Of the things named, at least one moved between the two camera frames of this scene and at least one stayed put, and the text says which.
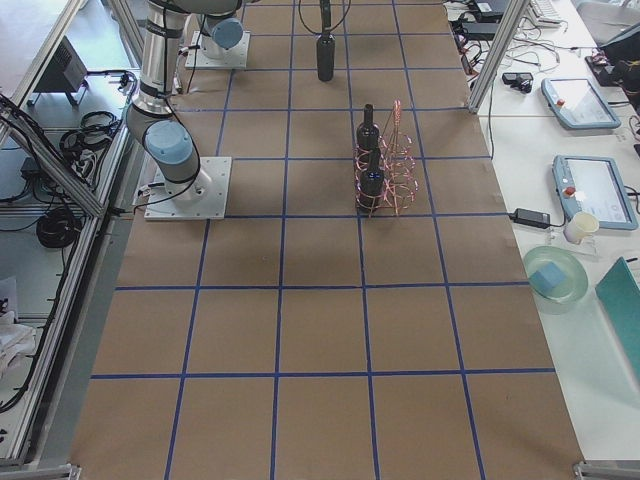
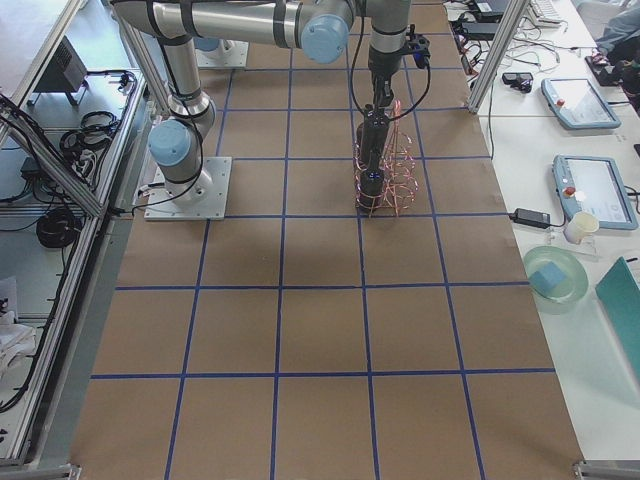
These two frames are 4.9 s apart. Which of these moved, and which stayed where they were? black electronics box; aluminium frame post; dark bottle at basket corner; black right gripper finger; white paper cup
Moved: black right gripper finger
Stayed: aluminium frame post; black electronics box; white paper cup; dark bottle at basket corner
